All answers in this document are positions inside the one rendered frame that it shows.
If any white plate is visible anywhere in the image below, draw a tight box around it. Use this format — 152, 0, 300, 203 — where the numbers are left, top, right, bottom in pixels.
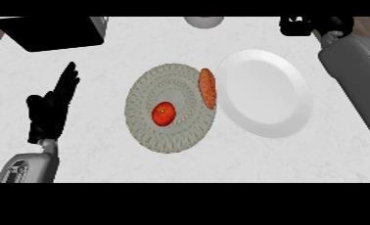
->
214, 49, 315, 139

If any black flat appliance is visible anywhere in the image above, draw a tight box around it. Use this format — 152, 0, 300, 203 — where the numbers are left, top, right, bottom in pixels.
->
0, 16, 109, 53

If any red tomato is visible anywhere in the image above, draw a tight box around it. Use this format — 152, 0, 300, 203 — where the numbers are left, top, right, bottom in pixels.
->
150, 101, 177, 127

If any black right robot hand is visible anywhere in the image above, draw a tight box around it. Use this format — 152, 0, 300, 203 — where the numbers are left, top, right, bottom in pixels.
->
276, 16, 355, 37

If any round grey woven placemat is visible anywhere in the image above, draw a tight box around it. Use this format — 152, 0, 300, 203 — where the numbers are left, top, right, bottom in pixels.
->
124, 63, 217, 155

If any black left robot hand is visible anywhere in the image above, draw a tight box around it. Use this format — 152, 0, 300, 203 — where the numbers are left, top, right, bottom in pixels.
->
25, 61, 82, 145

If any grey round bowl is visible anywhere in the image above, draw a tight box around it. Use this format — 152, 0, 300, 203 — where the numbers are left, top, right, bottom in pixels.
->
182, 16, 224, 29

